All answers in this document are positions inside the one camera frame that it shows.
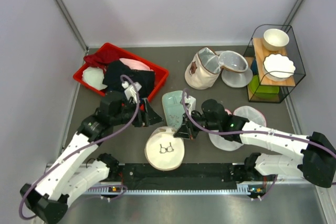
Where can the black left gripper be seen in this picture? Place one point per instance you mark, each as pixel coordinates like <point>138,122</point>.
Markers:
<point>148,117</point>

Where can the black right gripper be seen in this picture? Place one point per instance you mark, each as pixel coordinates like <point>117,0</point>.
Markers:
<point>182,131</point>

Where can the white mesh bra laundry bag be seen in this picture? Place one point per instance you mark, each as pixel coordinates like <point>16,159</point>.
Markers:
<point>163,151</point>

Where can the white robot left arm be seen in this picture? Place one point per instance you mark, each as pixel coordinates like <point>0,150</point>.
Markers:
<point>50,196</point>

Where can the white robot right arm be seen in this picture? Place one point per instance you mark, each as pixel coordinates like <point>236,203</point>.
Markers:
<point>311,157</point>

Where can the cream bear laundry bag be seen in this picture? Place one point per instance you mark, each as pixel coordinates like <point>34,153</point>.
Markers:
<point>203,70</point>

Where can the white pink-trimmed mesh bag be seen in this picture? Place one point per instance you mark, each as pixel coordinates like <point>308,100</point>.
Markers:
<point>248,112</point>

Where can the light green ceramic tray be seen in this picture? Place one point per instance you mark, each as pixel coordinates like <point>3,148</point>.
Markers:
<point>173,108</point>

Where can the dark blue garment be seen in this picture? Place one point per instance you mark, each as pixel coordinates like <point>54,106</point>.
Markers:
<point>117,68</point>

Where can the pink garment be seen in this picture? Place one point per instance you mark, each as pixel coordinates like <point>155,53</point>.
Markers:
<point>135,64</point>

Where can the red garment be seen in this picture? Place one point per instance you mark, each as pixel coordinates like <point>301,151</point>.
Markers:
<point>101,59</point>

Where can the green container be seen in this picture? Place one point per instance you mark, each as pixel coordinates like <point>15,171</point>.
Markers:
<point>262,92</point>

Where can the teal item behind rack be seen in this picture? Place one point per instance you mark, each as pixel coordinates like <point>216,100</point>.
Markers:
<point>254,67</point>

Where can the wooden shelf board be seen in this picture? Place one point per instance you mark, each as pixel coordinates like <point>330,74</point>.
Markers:
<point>260,54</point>

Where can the white scalloped bowl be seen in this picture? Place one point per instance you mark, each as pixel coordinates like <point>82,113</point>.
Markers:
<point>277,67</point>

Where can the white round bowl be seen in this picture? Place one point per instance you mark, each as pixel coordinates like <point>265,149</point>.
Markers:
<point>275,39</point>

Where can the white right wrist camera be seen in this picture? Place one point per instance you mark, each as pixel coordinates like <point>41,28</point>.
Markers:
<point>190,103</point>

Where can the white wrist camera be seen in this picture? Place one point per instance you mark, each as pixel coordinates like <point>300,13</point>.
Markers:
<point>190,103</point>
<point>130,90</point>

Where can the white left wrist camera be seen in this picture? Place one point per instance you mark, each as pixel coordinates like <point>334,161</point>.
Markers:
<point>130,90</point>

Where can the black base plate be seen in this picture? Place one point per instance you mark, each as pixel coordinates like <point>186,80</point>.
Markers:
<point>187,176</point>

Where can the grey slotted cable duct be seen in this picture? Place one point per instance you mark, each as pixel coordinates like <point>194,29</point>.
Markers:
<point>239,189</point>

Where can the black wire shelf rack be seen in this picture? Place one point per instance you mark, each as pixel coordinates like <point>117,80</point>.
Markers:
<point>292,52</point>

